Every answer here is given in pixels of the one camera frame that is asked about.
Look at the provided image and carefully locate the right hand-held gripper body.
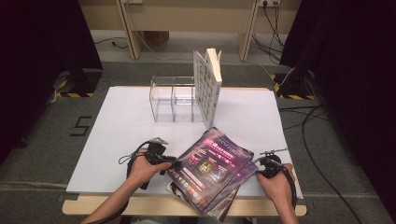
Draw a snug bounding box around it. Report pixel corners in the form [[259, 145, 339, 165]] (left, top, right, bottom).
[[259, 148, 289, 179]]

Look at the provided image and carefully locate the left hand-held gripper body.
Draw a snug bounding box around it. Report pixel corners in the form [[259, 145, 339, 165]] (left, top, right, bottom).
[[146, 136, 169, 164]]

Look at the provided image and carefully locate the clear acrylic book rack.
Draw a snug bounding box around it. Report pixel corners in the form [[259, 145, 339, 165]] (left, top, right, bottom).
[[148, 75, 215, 123]]

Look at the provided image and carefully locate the black magazine with red print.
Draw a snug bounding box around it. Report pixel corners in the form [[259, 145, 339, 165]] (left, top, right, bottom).
[[167, 180, 241, 223]]

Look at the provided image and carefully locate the white book with picture grid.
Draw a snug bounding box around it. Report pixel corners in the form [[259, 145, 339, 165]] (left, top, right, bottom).
[[192, 48, 223, 131]]

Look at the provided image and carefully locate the person's left hand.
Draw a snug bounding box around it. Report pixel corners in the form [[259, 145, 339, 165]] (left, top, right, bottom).
[[127, 151, 173, 190]]

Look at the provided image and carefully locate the person's right hand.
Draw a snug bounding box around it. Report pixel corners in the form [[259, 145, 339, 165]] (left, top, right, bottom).
[[256, 164, 297, 208]]

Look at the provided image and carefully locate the light wooden table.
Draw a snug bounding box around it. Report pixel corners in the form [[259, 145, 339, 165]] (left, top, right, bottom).
[[62, 86, 307, 217]]

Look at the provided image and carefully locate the white table cover sheet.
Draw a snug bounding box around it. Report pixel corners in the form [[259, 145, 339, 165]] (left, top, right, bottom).
[[65, 86, 304, 199]]

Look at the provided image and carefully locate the black stand base striped tape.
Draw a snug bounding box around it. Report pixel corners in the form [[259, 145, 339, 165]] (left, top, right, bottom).
[[270, 69, 317, 101], [55, 68, 104, 99]]

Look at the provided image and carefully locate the brown cardboard box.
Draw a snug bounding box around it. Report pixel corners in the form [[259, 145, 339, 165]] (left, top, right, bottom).
[[143, 30, 170, 47]]

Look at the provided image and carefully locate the black curtain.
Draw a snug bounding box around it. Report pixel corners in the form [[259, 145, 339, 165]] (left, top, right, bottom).
[[279, 0, 396, 216], [0, 0, 104, 166]]

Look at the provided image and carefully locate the beige wooden desk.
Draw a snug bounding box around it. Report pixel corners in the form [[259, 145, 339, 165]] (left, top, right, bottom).
[[78, 0, 302, 62]]

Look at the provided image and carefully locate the right hand-held gripper cable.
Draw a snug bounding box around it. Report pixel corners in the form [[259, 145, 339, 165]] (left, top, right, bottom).
[[278, 161, 298, 210]]

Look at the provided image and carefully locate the long black floor cable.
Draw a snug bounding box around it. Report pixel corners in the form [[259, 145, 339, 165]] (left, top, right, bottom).
[[278, 104, 363, 224]]

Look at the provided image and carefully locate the short black floor cable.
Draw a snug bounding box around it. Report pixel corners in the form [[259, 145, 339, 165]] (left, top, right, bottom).
[[94, 36, 129, 50]]

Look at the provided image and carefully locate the bundle of black cables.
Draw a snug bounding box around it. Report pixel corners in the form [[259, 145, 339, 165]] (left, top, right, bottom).
[[251, 1, 286, 64]]

